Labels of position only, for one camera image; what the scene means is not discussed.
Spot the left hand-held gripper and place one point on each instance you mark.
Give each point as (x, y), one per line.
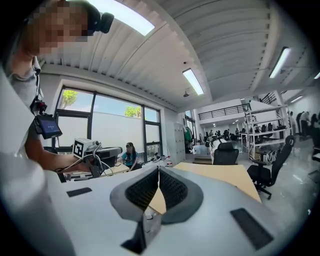
(81, 147)

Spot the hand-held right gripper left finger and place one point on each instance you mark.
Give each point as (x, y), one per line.
(130, 200)

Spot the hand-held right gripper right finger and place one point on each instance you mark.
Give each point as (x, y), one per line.
(192, 200)

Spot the person's left forearm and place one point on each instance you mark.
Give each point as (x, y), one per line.
(53, 160)

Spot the small light wooden desk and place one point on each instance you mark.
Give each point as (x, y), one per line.
(120, 169)

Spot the black chest device with screen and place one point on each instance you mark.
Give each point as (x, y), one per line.
(48, 127)

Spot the large light wooden desk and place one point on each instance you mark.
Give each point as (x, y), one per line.
(225, 175)

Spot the large black-framed window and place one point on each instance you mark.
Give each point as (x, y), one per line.
(112, 120)

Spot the black office chair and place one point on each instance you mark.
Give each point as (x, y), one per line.
(277, 165)
(225, 153)

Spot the grey metal lockers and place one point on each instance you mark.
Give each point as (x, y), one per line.
(176, 142)

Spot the rack of hanging clothes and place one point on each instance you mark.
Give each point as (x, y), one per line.
(188, 136)

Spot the person's grey shirt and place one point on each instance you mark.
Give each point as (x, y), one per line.
(23, 87)

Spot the black balcony railing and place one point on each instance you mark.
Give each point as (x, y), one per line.
(225, 111)

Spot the white metal shelf rack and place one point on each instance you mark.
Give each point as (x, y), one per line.
(265, 130)

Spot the long ceiling light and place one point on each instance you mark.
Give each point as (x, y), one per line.
(193, 81)
(280, 62)

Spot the person's head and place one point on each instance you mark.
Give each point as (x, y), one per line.
(50, 32)

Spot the black head-mounted camera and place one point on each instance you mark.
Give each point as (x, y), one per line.
(103, 21)

